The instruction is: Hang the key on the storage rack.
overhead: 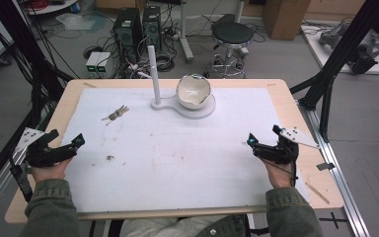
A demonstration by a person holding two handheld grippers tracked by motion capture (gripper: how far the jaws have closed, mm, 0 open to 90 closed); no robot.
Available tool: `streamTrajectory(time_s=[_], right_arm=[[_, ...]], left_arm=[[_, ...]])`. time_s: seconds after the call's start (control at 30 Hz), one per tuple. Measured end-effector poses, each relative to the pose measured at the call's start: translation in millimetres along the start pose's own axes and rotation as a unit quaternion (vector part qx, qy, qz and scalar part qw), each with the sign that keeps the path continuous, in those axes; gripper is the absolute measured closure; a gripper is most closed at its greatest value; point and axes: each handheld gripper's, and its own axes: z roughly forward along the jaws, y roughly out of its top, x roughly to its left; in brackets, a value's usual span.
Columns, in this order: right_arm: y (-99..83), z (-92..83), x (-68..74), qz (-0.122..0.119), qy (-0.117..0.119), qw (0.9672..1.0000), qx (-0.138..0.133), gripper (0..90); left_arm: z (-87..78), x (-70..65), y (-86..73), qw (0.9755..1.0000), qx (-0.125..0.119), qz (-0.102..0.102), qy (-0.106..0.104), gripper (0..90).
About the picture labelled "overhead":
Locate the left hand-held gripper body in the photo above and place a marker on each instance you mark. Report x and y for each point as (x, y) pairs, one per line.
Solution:
(51, 154)

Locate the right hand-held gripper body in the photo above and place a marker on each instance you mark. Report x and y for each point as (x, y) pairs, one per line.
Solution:
(278, 153)

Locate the small metal clip pieces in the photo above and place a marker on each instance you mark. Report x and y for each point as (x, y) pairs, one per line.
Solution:
(116, 114)

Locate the white eggshell-shaped ceramic bowl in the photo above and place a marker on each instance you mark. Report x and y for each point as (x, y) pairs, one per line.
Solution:
(192, 92)

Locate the person's left hand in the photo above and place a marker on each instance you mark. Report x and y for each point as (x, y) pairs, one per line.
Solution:
(51, 171)

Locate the person's right hand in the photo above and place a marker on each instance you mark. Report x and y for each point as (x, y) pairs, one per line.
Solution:
(279, 176)

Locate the grey tape piece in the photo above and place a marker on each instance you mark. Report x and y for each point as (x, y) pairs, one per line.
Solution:
(325, 166)

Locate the thin wooden stick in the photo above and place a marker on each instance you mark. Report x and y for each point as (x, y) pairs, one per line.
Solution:
(317, 193)

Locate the white foam mat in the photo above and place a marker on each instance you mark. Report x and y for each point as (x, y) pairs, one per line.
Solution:
(177, 158)

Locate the white power supply box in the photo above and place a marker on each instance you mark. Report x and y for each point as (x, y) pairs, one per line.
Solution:
(103, 64)
(92, 63)

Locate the white stand with pole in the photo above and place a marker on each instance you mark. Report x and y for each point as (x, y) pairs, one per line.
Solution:
(154, 72)

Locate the black round stool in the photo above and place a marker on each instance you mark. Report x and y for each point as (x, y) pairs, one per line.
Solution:
(232, 34)

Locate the brown cardboard box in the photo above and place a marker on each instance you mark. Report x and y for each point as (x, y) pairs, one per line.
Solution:
(284, 18)

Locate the person's lap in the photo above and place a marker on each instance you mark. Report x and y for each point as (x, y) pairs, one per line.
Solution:
(177, 227)

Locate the white board with grey devices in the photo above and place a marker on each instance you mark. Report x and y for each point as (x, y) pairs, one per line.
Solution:
(358, 49)

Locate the large black computer tower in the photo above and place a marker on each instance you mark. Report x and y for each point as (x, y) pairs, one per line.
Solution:
(127, 33)

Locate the grey metal stand leg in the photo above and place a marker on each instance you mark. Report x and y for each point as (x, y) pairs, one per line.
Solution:
(186, 36)

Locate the small black computer tower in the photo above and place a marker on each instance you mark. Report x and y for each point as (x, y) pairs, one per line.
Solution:
(152, 28)

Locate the silver aluminium rail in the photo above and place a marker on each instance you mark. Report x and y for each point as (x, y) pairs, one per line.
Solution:
(339, 171)

